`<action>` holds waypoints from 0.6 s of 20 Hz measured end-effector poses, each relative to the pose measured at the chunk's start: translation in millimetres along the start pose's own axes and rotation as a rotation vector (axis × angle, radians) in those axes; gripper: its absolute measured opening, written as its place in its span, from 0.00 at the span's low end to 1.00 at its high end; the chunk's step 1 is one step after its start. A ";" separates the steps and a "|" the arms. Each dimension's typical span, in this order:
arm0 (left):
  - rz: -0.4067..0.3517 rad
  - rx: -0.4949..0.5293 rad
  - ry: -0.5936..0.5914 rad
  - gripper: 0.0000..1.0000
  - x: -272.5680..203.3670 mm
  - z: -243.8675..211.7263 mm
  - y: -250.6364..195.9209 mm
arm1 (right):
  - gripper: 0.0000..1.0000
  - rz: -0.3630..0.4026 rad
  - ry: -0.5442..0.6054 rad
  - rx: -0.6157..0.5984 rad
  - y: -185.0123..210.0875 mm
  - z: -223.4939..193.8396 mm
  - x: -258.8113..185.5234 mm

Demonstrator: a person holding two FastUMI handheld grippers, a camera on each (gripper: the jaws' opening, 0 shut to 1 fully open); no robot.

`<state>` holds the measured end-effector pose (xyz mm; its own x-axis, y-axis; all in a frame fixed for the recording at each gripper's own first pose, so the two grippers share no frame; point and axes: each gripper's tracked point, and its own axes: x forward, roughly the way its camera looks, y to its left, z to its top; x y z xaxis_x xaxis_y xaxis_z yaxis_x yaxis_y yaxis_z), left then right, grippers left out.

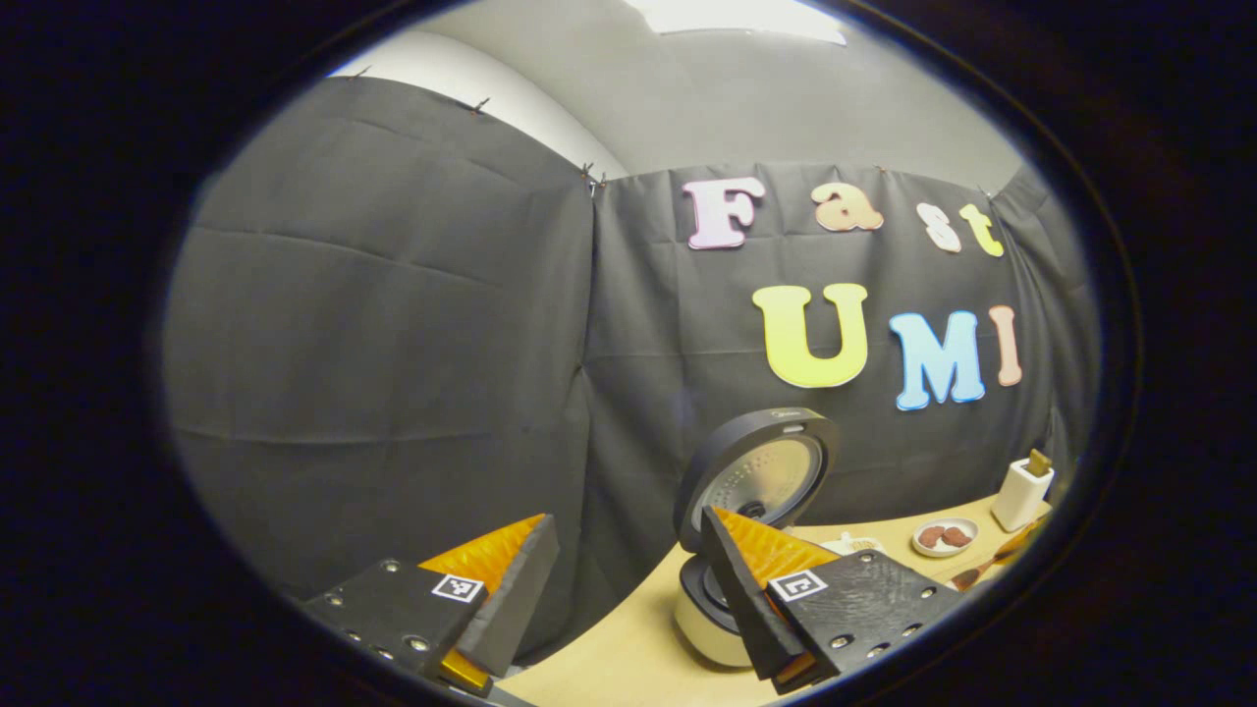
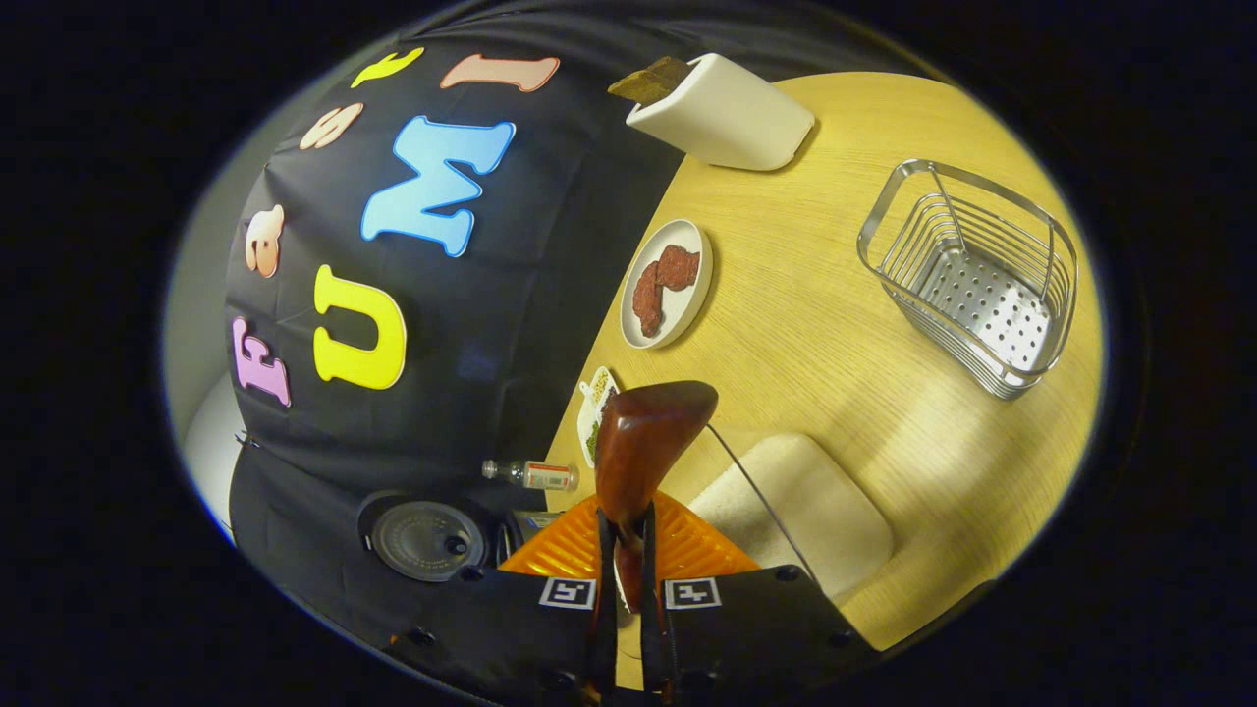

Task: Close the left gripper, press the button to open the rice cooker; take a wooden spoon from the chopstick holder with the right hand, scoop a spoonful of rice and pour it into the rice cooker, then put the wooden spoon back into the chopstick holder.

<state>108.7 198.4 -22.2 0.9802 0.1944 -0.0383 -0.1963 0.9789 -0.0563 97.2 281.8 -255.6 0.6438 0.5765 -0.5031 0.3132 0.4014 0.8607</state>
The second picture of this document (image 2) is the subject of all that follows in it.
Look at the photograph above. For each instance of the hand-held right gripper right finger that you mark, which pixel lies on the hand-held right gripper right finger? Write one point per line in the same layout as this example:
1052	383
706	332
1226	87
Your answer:
652	638

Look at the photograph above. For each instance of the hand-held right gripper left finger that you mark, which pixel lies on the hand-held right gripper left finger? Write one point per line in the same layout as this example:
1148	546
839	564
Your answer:
603	638

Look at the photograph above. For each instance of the brown wooden spoon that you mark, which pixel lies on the brown wooden spoon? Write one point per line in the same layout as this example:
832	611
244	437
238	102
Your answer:
643	442

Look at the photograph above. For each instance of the white rice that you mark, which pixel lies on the white rice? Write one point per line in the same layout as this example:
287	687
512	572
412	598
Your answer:
795	491

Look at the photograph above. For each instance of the grey rice cooker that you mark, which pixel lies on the grey rice cooker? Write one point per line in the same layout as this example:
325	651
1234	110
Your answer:
422	540

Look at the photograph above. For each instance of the small glass bottle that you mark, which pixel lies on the small glass bottle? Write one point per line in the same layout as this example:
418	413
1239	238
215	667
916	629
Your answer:
540	475

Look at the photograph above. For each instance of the clear plastic container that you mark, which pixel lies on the clear plastic container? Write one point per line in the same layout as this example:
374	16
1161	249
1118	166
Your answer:
835	530

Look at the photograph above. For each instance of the white divided grain dish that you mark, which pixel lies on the white divided grain dish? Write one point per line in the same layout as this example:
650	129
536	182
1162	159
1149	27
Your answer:
592	393

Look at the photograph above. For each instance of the white round plate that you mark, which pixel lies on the white round plate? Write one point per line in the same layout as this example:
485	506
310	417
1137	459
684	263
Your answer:
687	314

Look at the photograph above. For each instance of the black backdrop cloth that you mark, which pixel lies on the black backdrop cloth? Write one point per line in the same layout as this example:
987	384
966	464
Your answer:
511	324

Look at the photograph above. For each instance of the brown meat patty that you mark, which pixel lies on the brown meat patty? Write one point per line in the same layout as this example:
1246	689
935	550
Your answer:
648	299
678	267

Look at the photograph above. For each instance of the white toaster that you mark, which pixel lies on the white toaster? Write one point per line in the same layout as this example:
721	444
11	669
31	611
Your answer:
732	118

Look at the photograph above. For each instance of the brown toast slice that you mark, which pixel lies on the brown toast slice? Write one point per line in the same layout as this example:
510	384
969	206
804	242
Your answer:
648	81

